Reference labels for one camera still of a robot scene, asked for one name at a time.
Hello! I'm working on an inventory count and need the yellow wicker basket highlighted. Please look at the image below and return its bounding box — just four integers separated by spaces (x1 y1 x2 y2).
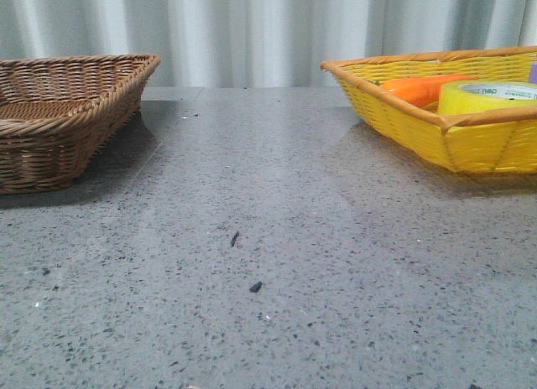
321 46 536 174

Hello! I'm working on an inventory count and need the purple object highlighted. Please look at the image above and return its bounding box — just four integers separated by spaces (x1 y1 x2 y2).
529 62 537 84

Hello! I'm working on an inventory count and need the white curtain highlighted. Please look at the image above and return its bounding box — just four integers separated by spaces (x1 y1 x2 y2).
1 0 536 87

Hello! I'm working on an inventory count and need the brown wicker basket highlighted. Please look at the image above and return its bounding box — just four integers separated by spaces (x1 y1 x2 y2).
1 54 161 195

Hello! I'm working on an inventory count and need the orange plush carrot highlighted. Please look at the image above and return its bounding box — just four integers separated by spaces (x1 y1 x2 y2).
380 74 477 107

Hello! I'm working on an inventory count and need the yellow tape roll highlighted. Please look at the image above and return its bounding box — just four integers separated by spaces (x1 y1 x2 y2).
437 80 536 116

